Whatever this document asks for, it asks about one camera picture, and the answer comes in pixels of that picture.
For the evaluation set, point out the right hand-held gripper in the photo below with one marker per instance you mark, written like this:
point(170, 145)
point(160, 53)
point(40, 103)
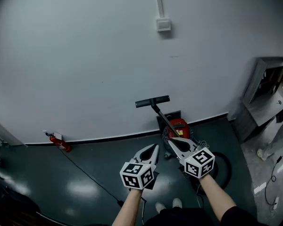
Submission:
point(198, 163)

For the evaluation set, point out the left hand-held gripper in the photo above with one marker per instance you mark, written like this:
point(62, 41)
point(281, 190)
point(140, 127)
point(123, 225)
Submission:
point(132, 179)

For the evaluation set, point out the metal vacuum wand tube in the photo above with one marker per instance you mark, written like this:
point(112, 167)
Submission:
point(168, 123)

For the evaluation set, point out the person's right forearm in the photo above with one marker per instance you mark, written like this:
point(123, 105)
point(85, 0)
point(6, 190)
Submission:
point(214, 194)

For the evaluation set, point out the person's left forearm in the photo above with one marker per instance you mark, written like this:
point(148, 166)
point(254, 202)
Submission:
point(127, 208)

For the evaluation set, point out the red vacuum cleaner body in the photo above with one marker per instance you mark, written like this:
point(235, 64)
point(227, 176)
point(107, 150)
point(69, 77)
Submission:
point(182, 128)

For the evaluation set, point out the person's left white shoe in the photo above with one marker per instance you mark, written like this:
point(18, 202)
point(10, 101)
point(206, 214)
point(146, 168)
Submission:
point(160, 207)

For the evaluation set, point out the person's white shoe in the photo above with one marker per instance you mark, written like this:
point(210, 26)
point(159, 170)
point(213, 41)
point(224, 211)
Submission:
point(160, 207)
point(177, 202)

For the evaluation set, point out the person's right white shoe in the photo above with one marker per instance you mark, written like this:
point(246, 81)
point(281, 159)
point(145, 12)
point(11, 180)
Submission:
point(177, 202)

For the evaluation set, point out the person's black shorts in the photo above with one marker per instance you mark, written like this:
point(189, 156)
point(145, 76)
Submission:
point(179, 218)

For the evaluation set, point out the gray metal cabinet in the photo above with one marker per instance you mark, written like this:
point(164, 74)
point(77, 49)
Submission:
point(252, 112)

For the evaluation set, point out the red fire extinguisher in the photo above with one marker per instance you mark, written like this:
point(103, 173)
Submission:
point(62, 144)

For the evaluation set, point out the person's dark shirt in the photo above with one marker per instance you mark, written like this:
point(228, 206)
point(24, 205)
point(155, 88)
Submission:
point(243, 218)

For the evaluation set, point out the black device on cabinet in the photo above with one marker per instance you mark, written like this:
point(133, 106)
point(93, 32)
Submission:
point(280, 116)

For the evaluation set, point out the white power strip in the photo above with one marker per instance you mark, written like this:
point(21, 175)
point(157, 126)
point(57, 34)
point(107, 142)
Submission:
point(275, 203)

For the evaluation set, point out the dark furniture piece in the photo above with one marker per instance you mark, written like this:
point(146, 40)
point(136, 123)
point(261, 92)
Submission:
point(11, 204)

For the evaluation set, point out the white wall switch box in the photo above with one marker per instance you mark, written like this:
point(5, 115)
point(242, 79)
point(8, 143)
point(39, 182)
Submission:
point(163, 24)

